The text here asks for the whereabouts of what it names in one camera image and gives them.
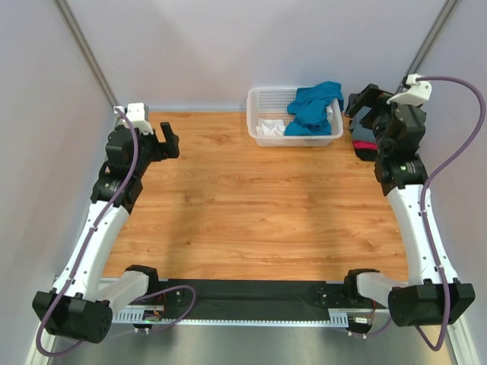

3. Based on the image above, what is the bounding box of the grey folded t shirt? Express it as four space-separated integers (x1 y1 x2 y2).
349 118 376 144

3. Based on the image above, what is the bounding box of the blue t shirt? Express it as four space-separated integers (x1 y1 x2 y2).
285 81 344 136

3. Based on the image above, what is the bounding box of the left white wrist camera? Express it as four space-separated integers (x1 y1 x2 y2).
113 103 154 135

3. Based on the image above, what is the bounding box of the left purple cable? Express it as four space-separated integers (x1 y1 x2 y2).
35 109 140 357

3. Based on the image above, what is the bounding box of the aluminium frame post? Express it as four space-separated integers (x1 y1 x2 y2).
405 0 462 75
53 0 118 107

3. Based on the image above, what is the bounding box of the left aluminium frame post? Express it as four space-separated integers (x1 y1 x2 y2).
53 0 118 107

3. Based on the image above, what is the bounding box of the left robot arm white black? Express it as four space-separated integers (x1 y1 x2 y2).
32 122 180 344

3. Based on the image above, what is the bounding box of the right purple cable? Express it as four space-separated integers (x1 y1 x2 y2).
416 75 487 351

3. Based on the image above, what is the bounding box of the pink folded t shirt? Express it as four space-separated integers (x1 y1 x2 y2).
352 140 377 151

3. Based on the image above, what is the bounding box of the purple cable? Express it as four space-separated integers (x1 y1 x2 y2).
35 109 140 357
416 75 487 351

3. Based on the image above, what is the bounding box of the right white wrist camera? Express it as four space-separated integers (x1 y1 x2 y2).
386 74 432 106

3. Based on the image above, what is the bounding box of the grey slotted cable duct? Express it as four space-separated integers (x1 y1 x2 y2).
112 308 391 327

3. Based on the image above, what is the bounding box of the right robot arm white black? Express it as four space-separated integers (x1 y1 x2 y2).
342 84 476 327

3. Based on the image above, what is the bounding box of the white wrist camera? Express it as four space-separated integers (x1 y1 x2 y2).
113 103 154 135
386 74 432 106

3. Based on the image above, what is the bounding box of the white plastic basket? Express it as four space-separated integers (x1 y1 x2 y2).
247 86 344 148

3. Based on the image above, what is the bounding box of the black folded t shirt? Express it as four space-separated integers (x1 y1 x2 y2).
355 148 377 162

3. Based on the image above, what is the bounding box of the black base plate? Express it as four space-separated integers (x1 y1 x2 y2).
151 278 390 321

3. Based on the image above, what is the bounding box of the white t shirt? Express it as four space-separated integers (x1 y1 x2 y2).
256 119 286 137

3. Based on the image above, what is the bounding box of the right aluminium frame post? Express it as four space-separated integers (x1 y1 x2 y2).
405 0 462 75

